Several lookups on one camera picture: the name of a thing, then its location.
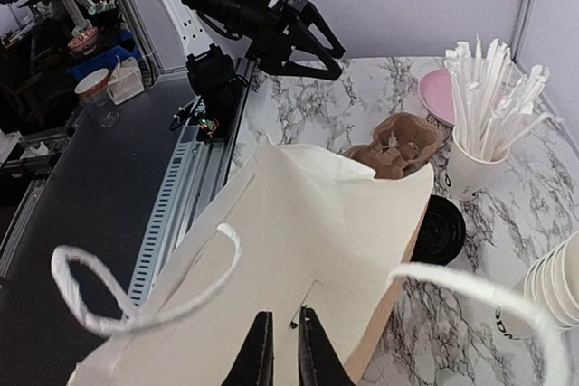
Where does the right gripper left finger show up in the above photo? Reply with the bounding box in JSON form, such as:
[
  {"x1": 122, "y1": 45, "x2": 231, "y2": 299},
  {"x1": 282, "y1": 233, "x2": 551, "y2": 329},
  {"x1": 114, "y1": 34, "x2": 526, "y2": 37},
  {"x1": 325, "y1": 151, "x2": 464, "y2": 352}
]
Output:
[{"x1": 222, "y1": 311, "x2": 274, "y2": 386}]

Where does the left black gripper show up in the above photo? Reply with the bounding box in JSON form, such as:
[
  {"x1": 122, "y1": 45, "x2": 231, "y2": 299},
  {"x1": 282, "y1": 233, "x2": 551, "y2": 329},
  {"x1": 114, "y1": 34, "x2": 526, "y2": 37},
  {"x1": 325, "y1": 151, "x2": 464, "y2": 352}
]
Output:
[{"x1": 181, "y1": 0, "x2": 346, "y2": 80}]

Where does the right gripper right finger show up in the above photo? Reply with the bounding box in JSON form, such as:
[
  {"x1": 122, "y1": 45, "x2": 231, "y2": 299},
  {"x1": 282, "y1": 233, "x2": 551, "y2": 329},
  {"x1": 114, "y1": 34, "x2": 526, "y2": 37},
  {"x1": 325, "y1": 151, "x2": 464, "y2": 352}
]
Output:
[{"x1": 298, "y1": 306, "x2": 354, "y2": 386}]

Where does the brown paper bag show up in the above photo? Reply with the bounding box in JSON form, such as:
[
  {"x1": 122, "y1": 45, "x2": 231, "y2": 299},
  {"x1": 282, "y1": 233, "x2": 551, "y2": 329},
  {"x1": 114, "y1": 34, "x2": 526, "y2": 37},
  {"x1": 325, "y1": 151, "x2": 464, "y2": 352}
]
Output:
[{"x1": 51, "y1": 137, "x2": 569, "y2": 385}]

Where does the brown cardboard cup carrier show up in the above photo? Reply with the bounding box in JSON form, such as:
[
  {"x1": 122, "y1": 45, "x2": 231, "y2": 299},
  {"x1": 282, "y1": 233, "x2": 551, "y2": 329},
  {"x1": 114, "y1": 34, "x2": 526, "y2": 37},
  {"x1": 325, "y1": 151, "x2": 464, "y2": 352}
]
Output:
[{"x1": 344, "y1": 112, "x2": 443, "y2": 180}]

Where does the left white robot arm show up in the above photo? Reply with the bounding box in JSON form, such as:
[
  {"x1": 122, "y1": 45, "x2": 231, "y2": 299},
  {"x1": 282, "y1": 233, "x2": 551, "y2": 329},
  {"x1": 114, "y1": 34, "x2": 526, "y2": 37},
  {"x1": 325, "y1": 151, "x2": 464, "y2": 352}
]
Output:
[{"x1": 159, "y1": 0, "x2": 345, "y2": 96}]

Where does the pink plate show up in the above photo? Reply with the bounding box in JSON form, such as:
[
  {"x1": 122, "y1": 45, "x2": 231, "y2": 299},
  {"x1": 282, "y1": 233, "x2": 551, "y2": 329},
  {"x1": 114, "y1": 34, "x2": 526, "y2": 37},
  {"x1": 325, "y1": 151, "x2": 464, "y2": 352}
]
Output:
[{"x1": 418, "y1": 69, "x2": 455, "y2": 127}]

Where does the blue storage bin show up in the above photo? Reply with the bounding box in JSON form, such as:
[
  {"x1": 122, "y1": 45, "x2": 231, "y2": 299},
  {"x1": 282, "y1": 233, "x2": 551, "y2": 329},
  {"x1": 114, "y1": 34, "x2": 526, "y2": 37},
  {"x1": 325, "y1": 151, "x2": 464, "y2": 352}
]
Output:
[{"x1": 66, "y1": 29, "x2": 142, "y2": 81}]

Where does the white container on desk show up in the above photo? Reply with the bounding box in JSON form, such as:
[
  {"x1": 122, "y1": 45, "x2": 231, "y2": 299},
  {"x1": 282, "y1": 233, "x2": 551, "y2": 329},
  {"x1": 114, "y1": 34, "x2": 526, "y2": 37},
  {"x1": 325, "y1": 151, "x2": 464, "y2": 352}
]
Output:
[{"x1": 107, "y1": 57, "x2": 145, "y2": 106}]

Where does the stack of black lids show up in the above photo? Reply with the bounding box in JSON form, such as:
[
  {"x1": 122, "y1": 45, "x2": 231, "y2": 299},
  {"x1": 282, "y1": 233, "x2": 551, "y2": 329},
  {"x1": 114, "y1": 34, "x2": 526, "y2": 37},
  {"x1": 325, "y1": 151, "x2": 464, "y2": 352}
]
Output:
[{"x1": 411, "y1": 195, "x2": 466, "y2": 266}]

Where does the glass jar with bowl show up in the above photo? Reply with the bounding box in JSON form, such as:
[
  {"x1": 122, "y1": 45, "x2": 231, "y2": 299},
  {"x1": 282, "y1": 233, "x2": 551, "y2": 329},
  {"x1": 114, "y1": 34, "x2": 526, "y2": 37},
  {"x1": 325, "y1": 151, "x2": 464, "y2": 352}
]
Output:
[{"x1": 74, "y1": 69, "x2": 119, "y2": 127}]

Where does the stack of white cups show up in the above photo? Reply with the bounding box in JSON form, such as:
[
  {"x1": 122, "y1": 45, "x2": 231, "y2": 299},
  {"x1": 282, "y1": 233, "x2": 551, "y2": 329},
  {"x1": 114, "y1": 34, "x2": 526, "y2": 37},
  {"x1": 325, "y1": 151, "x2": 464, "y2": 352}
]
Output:
[{"x1": 514, "y1": 232, "x2": 578, "y2": 332}]

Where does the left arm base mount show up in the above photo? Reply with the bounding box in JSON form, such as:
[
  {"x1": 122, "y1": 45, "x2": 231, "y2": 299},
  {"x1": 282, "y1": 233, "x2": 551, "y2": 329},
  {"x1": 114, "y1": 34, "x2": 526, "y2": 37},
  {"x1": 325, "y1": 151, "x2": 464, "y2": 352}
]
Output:
[{"x1": 169, "y1": 43, "x2": 249, "y2": 143}]

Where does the left aluminium frame post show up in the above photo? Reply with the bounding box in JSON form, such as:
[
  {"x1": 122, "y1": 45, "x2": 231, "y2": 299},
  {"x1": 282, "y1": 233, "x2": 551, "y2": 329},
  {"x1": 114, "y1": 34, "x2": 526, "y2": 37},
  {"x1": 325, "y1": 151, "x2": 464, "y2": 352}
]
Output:
[{"x1": 510, "y1": 0, "x2": 535, "y2": 62}]

